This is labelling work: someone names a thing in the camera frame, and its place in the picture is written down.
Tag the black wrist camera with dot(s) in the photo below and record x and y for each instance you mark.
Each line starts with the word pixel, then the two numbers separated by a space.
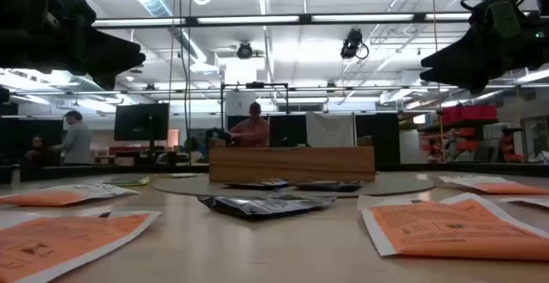
pixel 76 8
pixel 506 19

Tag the black monitor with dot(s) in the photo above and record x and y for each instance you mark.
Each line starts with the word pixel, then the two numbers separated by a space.
pixel 141 122

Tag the wooden tea organizer box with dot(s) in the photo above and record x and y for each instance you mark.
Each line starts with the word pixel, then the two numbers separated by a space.
pixel 291 165

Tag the storage shelf rack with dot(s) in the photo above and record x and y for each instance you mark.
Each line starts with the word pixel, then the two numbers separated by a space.
pixel 467 146

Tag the black overhead frame bar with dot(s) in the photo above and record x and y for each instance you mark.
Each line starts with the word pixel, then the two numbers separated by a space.
pixel 305 18

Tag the white cloth panel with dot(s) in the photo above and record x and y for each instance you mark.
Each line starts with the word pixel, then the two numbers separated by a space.
pixel 330 130

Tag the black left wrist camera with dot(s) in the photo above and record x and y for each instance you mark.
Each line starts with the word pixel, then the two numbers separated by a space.
pixel 76 8

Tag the grey cup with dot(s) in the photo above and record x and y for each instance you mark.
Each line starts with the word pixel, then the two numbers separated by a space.
pixel 15 176

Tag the person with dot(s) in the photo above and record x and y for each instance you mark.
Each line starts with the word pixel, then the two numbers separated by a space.
pixel 255 133
pixel 77 141
pixel 36 146

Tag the black overhead camera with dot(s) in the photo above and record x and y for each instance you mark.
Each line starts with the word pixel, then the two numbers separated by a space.
pixel 351 45

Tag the black background robot arm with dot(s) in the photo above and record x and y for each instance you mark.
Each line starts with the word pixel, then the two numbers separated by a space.
pixel 218 135

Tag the round grey table mat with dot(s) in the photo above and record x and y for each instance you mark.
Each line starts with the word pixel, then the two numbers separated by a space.
pixel 386 186

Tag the black divider panel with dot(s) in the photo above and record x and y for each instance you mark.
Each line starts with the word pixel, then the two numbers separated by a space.
pixel 377 139
pixel 13 141
pixel 287 130

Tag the dark blackcurrant tea packet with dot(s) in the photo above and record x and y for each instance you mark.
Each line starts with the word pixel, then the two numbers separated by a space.
pixel 261 184
pixel 266 206
pixel 330 186

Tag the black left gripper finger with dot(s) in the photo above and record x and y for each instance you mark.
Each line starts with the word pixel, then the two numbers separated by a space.
pixel 116 81
pixel 116 58

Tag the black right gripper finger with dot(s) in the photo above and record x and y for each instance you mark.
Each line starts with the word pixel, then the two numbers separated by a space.
pixel 459 51
pixel 467 77

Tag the red storage bins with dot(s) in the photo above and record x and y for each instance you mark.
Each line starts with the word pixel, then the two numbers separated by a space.
pixel 469 114

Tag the round black ceiling device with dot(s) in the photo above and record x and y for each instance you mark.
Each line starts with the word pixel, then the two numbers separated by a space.
pixel 244 51

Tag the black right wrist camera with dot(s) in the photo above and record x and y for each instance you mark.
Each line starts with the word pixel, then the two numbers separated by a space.
pixel 506 19

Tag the black table rail frame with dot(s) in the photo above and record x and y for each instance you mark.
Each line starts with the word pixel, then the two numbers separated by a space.
pixel 107 169

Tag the black background station frame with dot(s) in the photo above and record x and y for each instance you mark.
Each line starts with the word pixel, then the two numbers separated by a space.
pixel 255 85

